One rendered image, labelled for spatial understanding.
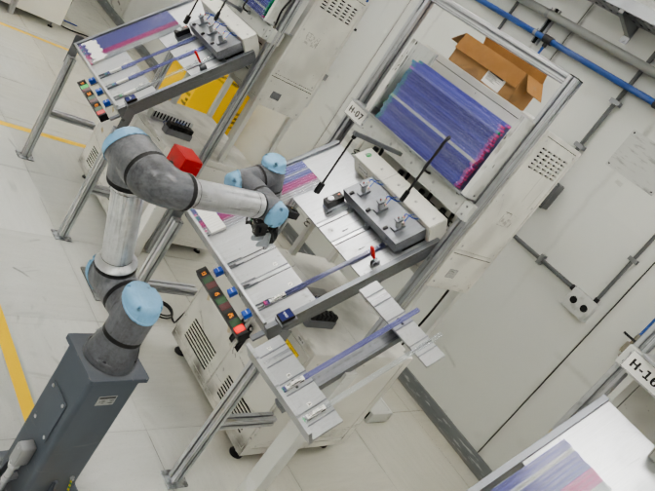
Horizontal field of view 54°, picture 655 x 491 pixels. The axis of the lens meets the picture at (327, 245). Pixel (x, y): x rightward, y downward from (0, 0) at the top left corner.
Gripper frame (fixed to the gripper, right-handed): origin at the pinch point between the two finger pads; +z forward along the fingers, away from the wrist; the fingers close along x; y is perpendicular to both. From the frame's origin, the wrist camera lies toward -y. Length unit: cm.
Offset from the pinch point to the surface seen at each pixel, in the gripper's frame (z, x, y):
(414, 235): -4, 17, -50
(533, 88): -40, -9, -120
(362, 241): 4.9, 4.8, -37.7
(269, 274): 14.1, 0.0, -3.2
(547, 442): 3, 98, -36
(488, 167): -33, 23, -68
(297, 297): 13.3, 14.4, -6.2
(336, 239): 6.5, -0.9, -30.6
